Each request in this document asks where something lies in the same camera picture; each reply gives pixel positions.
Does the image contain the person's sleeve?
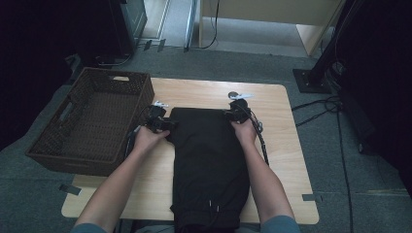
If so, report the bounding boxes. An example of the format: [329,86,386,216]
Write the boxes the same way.
[70,222,109,233]
[259,215,302,233]

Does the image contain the brown woven basket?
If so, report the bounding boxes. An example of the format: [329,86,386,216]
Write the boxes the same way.
[25,67,155,178]

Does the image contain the light wooden desk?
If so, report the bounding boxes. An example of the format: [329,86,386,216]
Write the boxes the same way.
[197,0,346,57]

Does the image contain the looped black floor cable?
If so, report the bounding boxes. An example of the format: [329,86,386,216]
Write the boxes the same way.
[291,95,344,128]

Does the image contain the person's grey trousers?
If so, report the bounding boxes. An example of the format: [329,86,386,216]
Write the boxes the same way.
[132,222,176,233]

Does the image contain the hanging black cable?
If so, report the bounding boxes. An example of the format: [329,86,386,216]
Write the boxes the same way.
[198,0,221,50]

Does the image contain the person's right hand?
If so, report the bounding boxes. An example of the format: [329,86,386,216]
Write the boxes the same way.
[231,117,258,148]

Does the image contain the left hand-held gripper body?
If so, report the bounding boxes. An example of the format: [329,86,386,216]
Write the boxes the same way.
[145,100,178,134]

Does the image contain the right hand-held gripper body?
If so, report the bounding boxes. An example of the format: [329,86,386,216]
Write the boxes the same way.
[223,91,256,124]

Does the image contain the long black floor cable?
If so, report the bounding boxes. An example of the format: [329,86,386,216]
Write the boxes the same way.
[335,106,356,233]

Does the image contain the black cabinet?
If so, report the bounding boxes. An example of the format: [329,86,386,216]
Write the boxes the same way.
[108,0,149,57]

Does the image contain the left hand-held gripper cable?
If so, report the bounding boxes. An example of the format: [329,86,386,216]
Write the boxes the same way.
[124,105,155,159]

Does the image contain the person's right sleeve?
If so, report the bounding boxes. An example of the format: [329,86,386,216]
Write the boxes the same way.
[259,215,302,233]

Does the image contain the leaning metal panel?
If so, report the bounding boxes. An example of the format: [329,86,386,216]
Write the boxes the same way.
[183,0,199,53]

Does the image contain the person's left sleeve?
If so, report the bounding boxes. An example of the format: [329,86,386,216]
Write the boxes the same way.
[70,222,109,233]

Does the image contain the black metal stand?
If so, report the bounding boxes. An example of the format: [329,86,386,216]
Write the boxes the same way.
[292,0,354,95]

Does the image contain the right hand-held gripper cable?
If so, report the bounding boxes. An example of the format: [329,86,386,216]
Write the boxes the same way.
[247,110,270,167]

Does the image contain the person's left hand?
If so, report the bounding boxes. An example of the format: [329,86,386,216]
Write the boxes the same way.
[133,125,171,157]

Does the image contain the hand-held gripper cable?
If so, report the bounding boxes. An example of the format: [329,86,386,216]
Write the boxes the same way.
[124,105,155,159]
[247,110,270,167]

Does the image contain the black pants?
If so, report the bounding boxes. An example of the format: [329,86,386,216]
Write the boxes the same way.
[166,107,251,233]

